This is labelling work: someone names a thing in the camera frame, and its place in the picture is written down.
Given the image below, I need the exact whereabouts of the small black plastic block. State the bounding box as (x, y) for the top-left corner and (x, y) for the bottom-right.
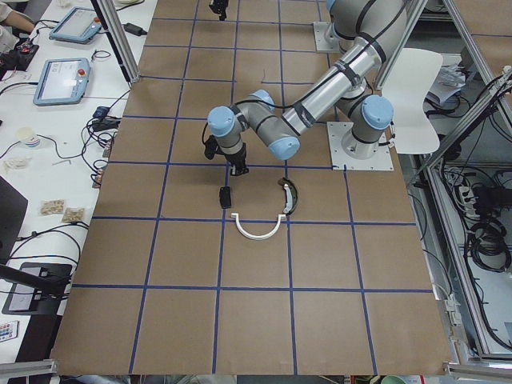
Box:
(219, 186), (232, 209)

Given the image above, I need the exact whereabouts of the paper cup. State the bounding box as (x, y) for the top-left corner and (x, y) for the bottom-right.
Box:
(16, 126), (41, 148)

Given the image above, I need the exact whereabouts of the aluminium frame post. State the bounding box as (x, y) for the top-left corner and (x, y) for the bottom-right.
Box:
(91, 0), (140, 84)

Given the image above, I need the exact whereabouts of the black power adapter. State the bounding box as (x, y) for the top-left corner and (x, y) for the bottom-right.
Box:
(122, 22), (147, 36)

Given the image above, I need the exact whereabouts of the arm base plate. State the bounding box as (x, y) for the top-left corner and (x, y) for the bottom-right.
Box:
(313, 22), (342, 53)
(326, 122), (394, 171)

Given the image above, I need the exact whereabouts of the olive brake shoe part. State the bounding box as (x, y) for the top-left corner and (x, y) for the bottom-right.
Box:
(278, 177), (298, 216)

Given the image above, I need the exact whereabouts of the white curved plastic part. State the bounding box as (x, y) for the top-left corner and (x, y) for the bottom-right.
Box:
(230, 213), (288, 242)

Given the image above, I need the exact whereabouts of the far blue teach pendant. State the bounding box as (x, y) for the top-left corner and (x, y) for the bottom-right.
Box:
(49, 7), (102, 44)

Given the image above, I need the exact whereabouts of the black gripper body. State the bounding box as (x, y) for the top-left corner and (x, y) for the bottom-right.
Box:
(210, 0), (229, 14)
(225, 143), (249, 176)

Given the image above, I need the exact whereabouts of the near blue teach pendant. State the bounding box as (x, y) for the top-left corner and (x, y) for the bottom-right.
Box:
(33, 58), (90, 106)

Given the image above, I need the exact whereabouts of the blue teach pendant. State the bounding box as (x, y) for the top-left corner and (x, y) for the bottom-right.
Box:
(49, 7), (102, 44)
(33, 58), (90, 106)

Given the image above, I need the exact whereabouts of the white chair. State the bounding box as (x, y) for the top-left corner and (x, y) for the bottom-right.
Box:
(382, 48), (442, 154)

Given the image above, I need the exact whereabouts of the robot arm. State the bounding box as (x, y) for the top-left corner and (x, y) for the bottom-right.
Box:
(203, 1), (407, 176)

